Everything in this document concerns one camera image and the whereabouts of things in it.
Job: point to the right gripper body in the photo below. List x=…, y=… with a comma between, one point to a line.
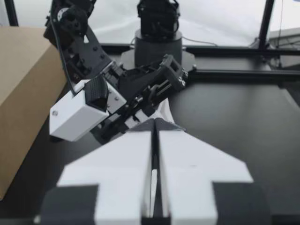
x=140, y=79

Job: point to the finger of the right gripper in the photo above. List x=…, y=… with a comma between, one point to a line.
x=162, y=112

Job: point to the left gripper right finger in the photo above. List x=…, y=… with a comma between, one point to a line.
x=187, y=178

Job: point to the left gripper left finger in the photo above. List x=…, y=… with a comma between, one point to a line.
x=122, y=178

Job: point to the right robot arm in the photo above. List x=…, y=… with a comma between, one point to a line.
x=158, y=49

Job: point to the cardboard box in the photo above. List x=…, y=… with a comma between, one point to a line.
x=25, y=93

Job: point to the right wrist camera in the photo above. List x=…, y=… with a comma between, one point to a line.
x=75, y=117

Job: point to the black frame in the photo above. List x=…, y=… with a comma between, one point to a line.
x=234, y=50

